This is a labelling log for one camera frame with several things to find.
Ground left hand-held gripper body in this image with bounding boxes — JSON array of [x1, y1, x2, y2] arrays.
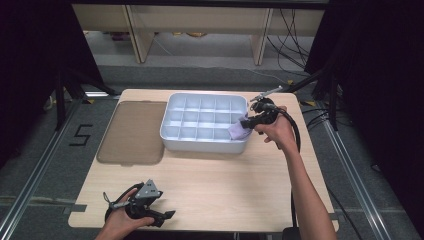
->
[[125, 178, 164, 220]]

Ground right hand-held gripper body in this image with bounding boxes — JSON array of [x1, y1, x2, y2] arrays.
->
[[249, 85, 285, 128]]

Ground light purple sock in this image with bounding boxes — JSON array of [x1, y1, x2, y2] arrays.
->
[[227, 113, 254, 141]]

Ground white compartment storage box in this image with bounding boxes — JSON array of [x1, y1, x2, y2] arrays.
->
[[159, 92, 250, 155]]

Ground person's right hand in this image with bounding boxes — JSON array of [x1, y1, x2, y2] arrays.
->
[[257, 105, 298, 152]]

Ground person's left hand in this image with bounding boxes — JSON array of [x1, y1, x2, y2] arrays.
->
[[104, 188, 156, 238]]

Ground brown translucent plastic lid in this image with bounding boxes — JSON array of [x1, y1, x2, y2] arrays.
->
[[96, 100, 168, 167]]

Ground black metal stand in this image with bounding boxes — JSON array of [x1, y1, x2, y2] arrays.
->
[[54, 66, 118, 132], [283, 66, 340, 132]]

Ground black curtain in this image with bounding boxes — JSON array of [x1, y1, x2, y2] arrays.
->
[[303, 0, 424, 236], [0, 0, 105, 168]]

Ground black box under table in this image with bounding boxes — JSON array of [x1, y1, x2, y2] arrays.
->
[[281, 226, 302, 240]]

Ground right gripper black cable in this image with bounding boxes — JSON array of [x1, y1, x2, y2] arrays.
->
[[263, 101, 303, 231]]

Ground white floor cable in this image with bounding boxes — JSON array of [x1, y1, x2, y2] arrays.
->
[[245, 67, 288, 85]]

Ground black floor cables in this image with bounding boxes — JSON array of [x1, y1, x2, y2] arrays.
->
[[301, 105, 332, 130]]

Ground hanging black cables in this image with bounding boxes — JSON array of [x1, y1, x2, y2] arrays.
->
[[266, 8, 312, 73]]

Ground aluminium floor rail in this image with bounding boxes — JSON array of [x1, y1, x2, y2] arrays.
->
[[320, 102, 392, 240], [0, 98, 84, 240]]

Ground thin black floor cable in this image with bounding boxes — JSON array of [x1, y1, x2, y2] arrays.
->
[[327, 186, 364, 240]]

